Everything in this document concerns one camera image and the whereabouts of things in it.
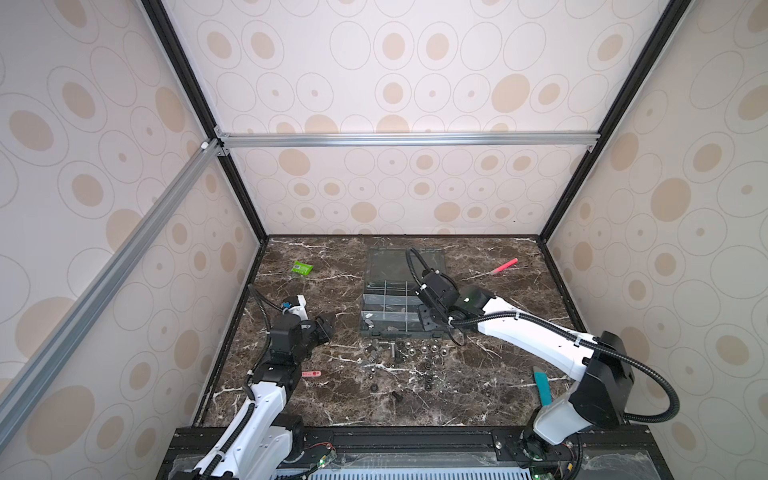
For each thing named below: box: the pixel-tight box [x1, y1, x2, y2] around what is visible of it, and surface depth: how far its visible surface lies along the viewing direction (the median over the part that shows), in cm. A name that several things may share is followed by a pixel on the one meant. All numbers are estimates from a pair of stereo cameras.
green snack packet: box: [291, 260, 314, 276], surface depth 111 cm
